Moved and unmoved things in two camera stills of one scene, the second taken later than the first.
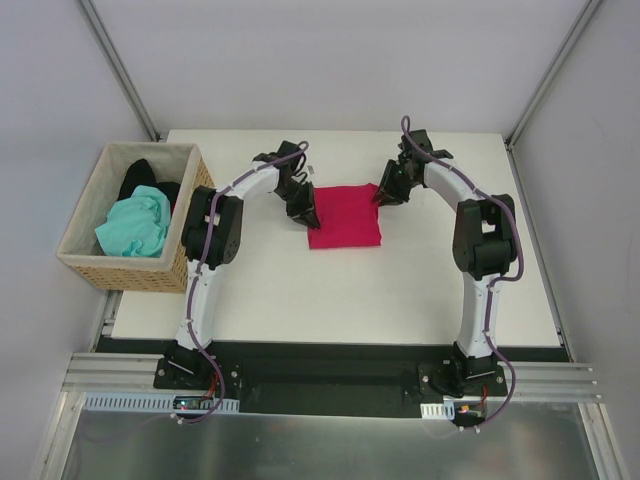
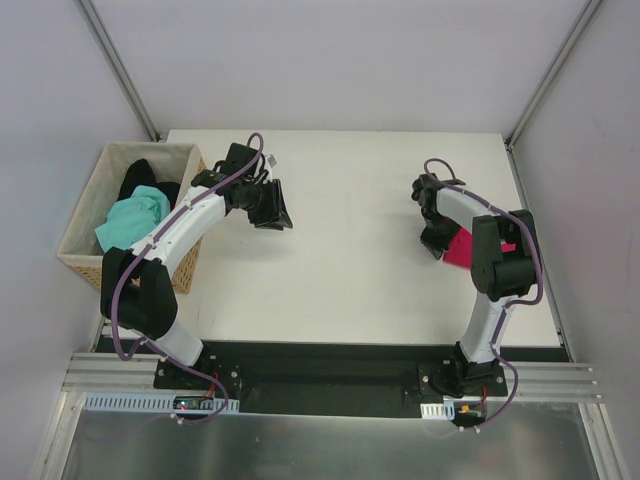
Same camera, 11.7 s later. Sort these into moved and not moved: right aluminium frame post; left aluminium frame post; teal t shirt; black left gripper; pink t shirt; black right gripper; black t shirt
Moved: pink t shirt; black right gripper; black left gripper
Not moved: black t shirt; left aluminium frame post; right aluminium frame post; teal t shirt
